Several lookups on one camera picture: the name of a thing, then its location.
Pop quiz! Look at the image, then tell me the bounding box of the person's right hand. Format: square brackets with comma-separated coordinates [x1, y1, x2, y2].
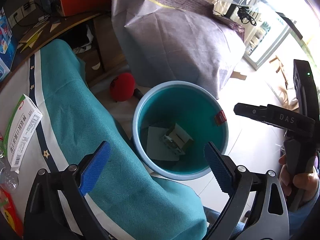
[279, 154, 319, 203]

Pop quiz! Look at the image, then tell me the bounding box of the small cardboard box trash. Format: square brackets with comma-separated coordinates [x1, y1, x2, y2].
[160, 123, 194, 156]

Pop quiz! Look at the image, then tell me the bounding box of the light blue trash bin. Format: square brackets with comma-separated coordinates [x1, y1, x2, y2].
[132, 81, 229, 180]

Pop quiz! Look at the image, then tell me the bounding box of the black cable bundle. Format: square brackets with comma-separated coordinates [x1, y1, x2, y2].
[236, 4, 258, 27]

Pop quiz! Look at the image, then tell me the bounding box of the green white medicine box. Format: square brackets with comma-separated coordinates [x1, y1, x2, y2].
[3, 94, 43, 172]

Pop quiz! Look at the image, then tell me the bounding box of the teal patterned tablecloth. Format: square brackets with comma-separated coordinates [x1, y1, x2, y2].
[1, 40, 207, 239]

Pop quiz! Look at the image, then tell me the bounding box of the red ball toy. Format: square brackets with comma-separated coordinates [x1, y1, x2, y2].
[109, 73, 135, 102]

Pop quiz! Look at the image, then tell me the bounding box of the blue toy brick box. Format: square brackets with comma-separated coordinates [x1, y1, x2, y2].
[0, 8, 17, 81]

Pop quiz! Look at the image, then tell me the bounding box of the white paper sheet trash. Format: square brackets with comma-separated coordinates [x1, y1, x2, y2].
[146, 126, 179, 161]

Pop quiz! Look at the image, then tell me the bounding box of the clear blue-label plastic bottle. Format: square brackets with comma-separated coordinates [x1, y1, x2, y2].
[0, 159, 19, 193]

